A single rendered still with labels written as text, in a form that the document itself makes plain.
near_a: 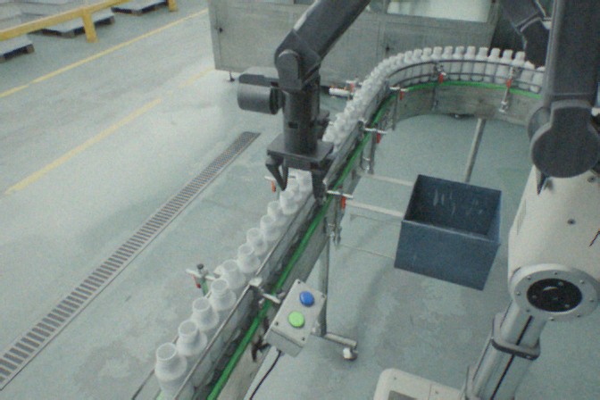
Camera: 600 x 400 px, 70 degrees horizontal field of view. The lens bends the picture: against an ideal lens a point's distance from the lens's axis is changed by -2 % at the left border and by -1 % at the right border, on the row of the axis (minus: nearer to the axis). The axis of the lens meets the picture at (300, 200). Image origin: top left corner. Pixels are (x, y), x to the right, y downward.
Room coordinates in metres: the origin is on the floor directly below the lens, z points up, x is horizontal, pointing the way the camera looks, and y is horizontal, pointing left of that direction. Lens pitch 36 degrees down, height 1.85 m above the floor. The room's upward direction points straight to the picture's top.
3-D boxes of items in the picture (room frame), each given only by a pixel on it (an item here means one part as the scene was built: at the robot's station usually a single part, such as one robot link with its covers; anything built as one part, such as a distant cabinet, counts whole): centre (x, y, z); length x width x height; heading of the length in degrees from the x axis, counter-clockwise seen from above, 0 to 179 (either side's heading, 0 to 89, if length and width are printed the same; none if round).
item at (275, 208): (0.91, 0.07, 1.08); 0.06 x 0.06 x 0.17
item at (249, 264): (0.74, 0.13, 1.08); 0.06 x 0.06 x 0.17
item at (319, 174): (0.64, -0.02, 1.44); 0.07 x 0.07 x 0.09; 68
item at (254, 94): (0.66, 0.04, 1.60); 0.12 x 0.09 x 0.12; 69
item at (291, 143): (0.65, 0.00, 1.51); 0.10 x 0.07 x 0.07; 68
